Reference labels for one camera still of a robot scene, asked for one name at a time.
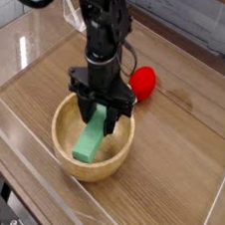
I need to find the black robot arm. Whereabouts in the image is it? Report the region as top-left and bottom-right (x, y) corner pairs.
(69, 0), (135, 135)

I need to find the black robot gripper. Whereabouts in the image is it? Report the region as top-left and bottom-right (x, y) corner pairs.
(69, 52), (135, 135)

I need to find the light wooden bowl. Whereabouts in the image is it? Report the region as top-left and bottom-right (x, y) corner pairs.
(51, 94), (135, 182)

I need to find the black metal table leg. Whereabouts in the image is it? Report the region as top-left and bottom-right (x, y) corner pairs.
(0, 178), (11, 203)

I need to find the clear acrylic tray wall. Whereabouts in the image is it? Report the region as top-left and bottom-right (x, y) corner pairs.
(0, 0), (225, 225)

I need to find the clear acrylic corner bracket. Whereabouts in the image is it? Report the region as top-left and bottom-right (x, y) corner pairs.
(63, 0), (87, 32)

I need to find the green rectangular block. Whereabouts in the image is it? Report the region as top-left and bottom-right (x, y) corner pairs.
(72, 105), (107, 164)

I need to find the red plush strawberry toy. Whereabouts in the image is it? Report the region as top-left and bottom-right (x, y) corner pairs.
(128, 66), (157, 103)

